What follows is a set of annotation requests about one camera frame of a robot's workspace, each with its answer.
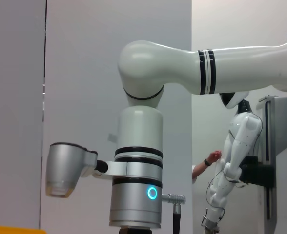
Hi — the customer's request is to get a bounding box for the gray metal stand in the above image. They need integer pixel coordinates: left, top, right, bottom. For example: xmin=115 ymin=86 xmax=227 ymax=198
xmin=255 ymin=94 xmax=287 ymax=234

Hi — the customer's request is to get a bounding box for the black mounting box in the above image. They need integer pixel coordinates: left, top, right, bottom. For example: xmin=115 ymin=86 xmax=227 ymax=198
xmin=240 ymin=155 xmax=275 ymax=188

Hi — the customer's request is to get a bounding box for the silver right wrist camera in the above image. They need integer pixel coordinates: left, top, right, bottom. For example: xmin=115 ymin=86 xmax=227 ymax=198
xmin=44 ymin=142 xmax=98 ymax=198

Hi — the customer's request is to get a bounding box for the white humanoid robot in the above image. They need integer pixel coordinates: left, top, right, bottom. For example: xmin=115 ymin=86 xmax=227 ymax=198
xmin=201 ymin=91 xmax=264 ymax=231

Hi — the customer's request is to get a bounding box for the yellow plastic bin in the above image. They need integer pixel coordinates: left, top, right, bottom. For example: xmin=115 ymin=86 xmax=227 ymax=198
xmin=0 ymin=225 xmax=47 ymax=234

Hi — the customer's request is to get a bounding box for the background person forearm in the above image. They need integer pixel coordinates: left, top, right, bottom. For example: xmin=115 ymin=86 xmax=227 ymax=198
xmin=191 ymin=157 xmax=212 ymax=183

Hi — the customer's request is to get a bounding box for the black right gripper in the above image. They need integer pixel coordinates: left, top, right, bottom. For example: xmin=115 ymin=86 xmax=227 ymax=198
xmin=118 ymin=226 xmax=159 ymax=234

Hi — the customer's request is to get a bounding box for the right gripper cable with plug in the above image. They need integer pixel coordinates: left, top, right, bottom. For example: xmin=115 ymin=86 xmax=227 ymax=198
xmin=160 ymin=193 xmax=186 ymax=234

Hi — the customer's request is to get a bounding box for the background person hand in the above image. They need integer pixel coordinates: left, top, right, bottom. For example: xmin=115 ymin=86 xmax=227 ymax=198
xmin=208 ymin=150 xmax=223 ymax=164

